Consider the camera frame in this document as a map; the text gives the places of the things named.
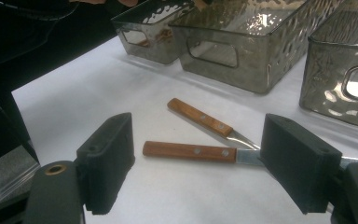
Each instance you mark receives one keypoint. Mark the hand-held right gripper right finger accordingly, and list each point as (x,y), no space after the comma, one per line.
(301,161)

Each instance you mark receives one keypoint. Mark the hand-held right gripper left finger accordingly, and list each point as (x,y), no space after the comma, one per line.
(107,161)

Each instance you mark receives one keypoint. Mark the smoky clear plastic bin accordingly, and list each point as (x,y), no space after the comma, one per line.
(323,93)
(254,71)
(155,53)

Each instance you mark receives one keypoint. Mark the aluminium floor rail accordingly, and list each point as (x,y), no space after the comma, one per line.
(9,186)

